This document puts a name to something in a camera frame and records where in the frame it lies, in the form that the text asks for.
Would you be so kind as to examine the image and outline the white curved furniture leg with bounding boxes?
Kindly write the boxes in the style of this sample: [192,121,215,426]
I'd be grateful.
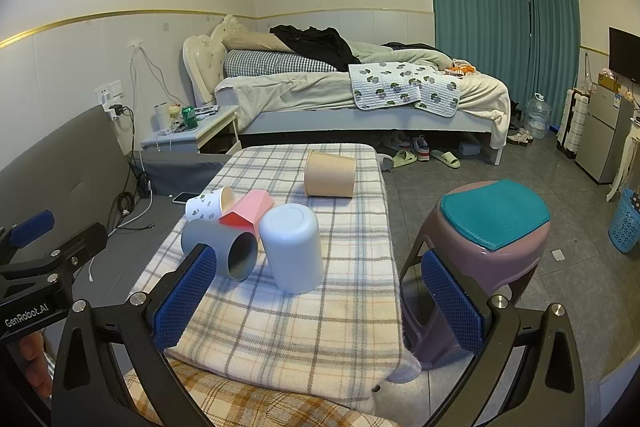
[606,107,640,202]

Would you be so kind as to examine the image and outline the pale blue nightstand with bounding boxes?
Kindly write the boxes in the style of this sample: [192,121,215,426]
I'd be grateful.
[141,105,240,156]

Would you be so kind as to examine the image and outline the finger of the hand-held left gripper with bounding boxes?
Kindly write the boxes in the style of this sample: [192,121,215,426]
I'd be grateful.
[0,210,56,264]
[0,223,109,290]

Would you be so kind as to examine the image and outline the orange plaid cloth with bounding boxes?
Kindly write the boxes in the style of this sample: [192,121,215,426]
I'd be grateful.
[122,367,401,427]

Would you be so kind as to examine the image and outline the white wall cable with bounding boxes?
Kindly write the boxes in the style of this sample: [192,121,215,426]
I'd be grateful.
[130,38,187,108]

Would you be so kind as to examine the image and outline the white leaf-print cup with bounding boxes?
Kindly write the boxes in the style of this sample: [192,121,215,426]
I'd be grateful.
[185,186,236,223]

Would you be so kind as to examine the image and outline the teal stool cushion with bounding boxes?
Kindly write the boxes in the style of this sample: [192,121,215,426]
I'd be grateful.
[442,179,551,252]

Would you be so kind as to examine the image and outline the black television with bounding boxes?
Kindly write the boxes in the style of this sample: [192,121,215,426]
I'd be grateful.
[608,27,640,86]

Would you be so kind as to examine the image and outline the grey cup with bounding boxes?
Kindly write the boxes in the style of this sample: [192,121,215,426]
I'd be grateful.
[181,218,259,282]

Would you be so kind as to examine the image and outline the black clothes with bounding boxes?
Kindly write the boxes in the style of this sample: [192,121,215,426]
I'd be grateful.
[270,25,362,72]

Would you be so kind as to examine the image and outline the white charging cable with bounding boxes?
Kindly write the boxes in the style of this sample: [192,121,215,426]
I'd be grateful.
[87,152,162,284]

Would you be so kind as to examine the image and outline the white suitcase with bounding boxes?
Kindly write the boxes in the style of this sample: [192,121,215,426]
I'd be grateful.
[556,88,592,160]

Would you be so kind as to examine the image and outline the grey-green duvet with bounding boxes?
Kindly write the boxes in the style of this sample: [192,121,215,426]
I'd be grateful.
[349,42,453,68]

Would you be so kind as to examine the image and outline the grey plaid blanket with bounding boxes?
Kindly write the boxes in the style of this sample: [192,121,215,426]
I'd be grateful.
[127,142,423,414]

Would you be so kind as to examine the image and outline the person's left hand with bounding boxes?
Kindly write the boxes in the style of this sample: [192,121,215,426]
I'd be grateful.
[19,331,54,400]

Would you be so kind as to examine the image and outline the purple plastic stool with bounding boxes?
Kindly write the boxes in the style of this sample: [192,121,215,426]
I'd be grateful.
[400,181,552,370]

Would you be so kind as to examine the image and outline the sneakers under bed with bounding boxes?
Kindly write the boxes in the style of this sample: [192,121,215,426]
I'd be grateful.
[381,132,432,162]

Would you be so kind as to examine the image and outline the white bed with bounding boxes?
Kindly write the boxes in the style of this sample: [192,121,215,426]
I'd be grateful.
[182,14,512,166]

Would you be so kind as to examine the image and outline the grey fridge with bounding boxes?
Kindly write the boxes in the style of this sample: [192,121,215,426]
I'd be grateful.
[575,84,637,186]

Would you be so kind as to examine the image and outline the pink cup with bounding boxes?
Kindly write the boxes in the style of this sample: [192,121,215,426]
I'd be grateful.
[218,189,275,242]

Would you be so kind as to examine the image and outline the leaf-print quilted pad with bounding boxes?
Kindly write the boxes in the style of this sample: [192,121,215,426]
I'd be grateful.
[348,61,461,118]

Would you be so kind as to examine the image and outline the beige pillow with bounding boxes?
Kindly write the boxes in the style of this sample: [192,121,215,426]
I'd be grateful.
[222,32,296,54]

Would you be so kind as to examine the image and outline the light blue cup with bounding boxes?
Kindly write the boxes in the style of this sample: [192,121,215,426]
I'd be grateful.
[258,202,323,294]

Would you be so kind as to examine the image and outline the black cable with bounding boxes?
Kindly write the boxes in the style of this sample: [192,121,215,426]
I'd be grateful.
[111,107,157,239]

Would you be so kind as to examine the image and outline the blue laundry basket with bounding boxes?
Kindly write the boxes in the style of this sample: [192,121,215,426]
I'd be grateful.
[607,188,640,256]

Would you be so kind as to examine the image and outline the checkered pillow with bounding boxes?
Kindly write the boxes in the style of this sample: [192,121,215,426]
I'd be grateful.
[223,49,339,78]

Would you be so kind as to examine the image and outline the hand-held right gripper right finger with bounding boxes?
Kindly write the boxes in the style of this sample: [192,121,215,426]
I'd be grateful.
[400,249,587,427]

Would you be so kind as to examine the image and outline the large water bottle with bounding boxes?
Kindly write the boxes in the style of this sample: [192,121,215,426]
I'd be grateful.
[527,93,553,140]

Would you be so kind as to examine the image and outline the beige bed sheet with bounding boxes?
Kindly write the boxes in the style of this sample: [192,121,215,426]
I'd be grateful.
[215,68,511,134]

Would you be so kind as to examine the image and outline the beige paper cup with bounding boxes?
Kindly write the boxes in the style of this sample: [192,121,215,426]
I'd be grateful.
[303,150,357,198]

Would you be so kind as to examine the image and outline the grey sofa bed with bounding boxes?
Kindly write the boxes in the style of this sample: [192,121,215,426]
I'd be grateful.
[0,104,232,308]

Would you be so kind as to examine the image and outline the narrow teal curtain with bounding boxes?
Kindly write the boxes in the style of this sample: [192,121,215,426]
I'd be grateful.
[522,0,582,128]

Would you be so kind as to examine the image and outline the wall power outlet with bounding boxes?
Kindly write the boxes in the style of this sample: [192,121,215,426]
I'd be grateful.
[94,80,124,100]

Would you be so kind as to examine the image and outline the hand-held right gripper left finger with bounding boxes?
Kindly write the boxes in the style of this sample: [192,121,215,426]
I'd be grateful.
[50,243,226,427]

